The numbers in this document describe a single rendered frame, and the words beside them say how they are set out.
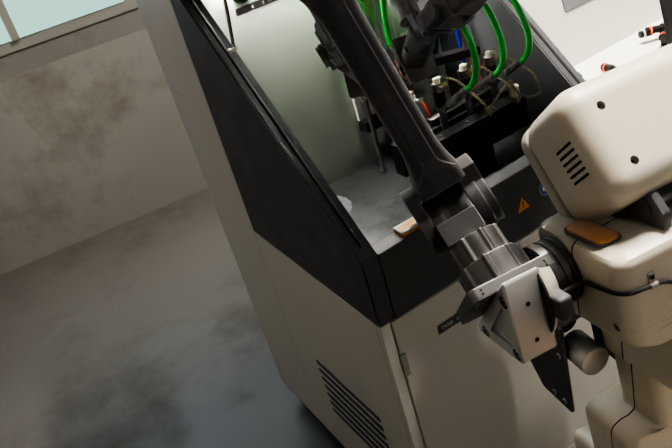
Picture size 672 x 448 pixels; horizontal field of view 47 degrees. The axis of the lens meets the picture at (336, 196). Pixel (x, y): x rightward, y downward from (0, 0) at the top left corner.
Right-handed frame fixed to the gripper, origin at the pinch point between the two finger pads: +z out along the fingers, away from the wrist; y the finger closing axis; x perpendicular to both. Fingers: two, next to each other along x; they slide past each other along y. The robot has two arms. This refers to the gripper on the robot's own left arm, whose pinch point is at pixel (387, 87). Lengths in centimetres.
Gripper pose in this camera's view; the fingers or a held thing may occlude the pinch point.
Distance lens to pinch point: 156.7
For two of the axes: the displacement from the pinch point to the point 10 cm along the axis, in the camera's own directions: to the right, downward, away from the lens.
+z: 4.2, 1.6, 9.0
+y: -8.8, 3.1, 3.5
